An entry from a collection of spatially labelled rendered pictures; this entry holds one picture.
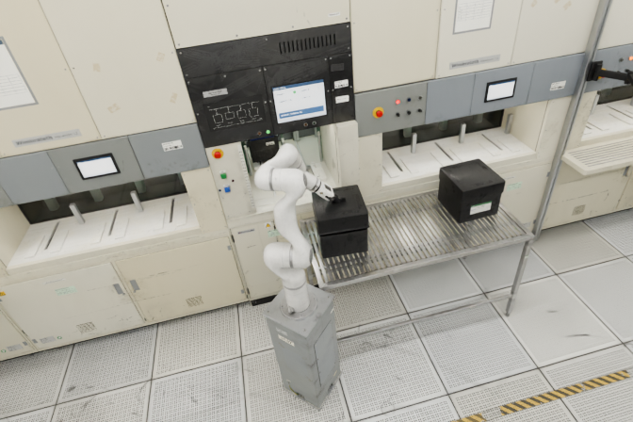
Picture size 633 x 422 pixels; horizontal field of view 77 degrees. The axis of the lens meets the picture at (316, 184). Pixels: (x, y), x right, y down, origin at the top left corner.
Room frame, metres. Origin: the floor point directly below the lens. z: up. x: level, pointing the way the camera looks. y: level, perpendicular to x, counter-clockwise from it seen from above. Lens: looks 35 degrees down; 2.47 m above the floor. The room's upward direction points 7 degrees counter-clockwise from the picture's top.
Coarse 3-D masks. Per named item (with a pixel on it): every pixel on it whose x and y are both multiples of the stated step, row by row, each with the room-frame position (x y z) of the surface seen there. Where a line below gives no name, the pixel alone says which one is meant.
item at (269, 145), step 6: (264, 138) 2.55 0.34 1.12; (270, 138) 2.56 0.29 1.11; (276, 138) 2.56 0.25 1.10; (252, 144) 2.54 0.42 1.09; (258, 144) 2.54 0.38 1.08; (264, 144) 2.55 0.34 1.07; (270, 144) 2.56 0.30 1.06; (276, 144) 2.56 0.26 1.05; (252, 150) 2.53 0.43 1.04; (258, 150) 2.54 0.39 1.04; (264, 150) 2.55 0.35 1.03; (270, 150) 2.55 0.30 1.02; (276, 150) 2.56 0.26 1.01; (252, 156) 2.53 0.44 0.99; (258, 156) 2.54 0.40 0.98; (264, 156) 2.55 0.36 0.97; (270, 156) 2.55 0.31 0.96; (252, 162) 2.53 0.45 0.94
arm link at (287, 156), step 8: (288, 144) 1.58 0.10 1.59; (280, 152) 1.53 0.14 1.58; (288, 152) 1.53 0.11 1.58; (296, 152) 1.56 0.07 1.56; (272, 160) 1.49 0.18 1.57; (280, 160) 1.49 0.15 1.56; (288, 160) 1.51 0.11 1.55; (296, 160) 1.56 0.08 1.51; (264, 168) 1.45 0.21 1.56; (272, 168) 1.46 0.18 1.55; (280, 168) 1.50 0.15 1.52; (288, 168) 1.60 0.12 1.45; (296, 168) 1.60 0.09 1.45; (256, 176) 1.43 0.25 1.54; (264, 176) 1.41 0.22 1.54; (256, 184) 1.41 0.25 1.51; (264, 184) 1.39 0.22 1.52
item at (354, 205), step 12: (312, 192) 1.92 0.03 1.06; (336, 192) 1.89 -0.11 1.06; (348, 192) 1.88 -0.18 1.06; (360, 192) 1.87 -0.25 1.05; (312, 204) 1.93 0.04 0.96; (324, 204) 1.79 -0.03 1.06; (336, 204) 1.78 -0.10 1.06; (348, 204) 1.77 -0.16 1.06; (360, 204) 1.75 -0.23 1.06; (324, 216) 1.69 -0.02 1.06; (336, 216) 1.68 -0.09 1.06; (348, 216) 1.67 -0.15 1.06; (360, 216) 1.67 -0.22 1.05; (324, 228) 1.65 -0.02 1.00; (336, 228) 1.66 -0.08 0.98; (348, 228) 1.66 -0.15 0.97; (360, 228) 1.66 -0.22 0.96
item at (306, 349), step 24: (312, 288) 1.45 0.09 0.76; (264, 312) 1.33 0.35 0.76; (288, 336) 1.24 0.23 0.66; (312, 336) 1.21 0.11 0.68; (336, 336) 1.38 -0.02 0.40; (288, 360) 1.26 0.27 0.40; (312, 360) 1.18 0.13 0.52; (336, 360) 1.36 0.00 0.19; (288, 384) 1.29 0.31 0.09; (312, 384) 1.18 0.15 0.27
